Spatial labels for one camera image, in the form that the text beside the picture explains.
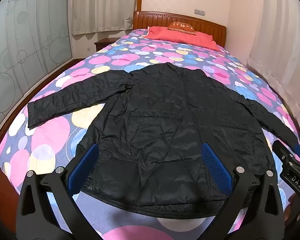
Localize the red pillow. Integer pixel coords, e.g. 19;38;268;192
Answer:
141;26;220;52

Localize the floral circle-print bedsheet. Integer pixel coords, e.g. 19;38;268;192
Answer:
0;27;300;240

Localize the small orange cushion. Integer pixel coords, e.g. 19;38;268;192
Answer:
167;21;197;35

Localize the wooden headboard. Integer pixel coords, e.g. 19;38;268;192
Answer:
133;11;227;48

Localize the black puffer jacket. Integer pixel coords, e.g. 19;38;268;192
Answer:
27;62;300;219

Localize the cream window curtain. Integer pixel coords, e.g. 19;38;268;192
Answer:
70;0;140;36

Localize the wooden nightstand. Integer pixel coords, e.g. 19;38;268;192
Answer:
94;38;119;52

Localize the wooden bed frame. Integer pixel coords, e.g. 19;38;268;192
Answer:
0;58;87;234

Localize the frosted glass sliding door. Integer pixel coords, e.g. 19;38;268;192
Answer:
0;0;74;130

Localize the cream wall-side curtain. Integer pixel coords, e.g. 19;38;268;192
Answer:
246;0;300;150

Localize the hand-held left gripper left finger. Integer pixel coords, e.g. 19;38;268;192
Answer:
15;143;100;240

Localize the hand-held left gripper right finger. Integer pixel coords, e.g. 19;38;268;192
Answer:
201;142;287;240

